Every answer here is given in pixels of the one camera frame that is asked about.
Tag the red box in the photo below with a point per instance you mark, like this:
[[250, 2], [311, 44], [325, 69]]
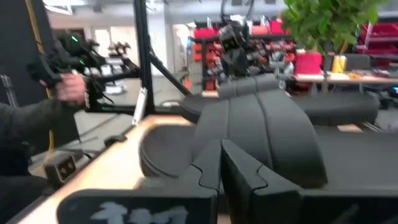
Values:
[[308, 63]]

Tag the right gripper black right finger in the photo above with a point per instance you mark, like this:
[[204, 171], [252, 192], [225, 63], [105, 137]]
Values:
[[242, 174]]

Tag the black aluminium rig frame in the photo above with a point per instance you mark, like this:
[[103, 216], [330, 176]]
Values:
[[141, 46]]

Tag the black panel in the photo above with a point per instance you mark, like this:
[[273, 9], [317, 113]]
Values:
[[15, 31]]

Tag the green leafy plant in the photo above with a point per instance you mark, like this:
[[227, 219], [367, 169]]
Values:
[[326, 21]]

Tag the rack with red bins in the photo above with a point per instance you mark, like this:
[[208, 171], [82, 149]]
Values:
[[379, 37], [211, 53]]

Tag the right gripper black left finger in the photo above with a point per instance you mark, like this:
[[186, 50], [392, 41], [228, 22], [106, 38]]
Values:
[[205, 174]]

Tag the person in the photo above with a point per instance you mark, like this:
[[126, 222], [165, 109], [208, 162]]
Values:
[[25, 130]]

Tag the black table clamp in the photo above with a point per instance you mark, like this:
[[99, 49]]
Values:
[[115, 140]]

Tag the grey chair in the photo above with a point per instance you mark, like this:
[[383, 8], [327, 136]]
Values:
[[357, 62]]

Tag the person's hand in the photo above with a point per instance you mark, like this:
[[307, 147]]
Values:
[[71, 90]]

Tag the yellow bottle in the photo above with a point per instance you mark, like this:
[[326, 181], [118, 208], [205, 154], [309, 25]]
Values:
[[343, 63], [335, 63]]

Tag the white frame label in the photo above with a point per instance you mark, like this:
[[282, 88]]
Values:
[[140, 105]]

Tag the black rubber slide sandal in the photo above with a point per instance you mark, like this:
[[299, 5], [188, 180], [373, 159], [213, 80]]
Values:
[[264, 130], [342, 105]]

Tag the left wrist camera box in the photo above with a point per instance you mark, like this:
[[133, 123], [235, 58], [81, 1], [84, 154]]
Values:
[[229, 39]]

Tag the wooden desk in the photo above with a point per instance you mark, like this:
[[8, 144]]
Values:
[[357, 80]]

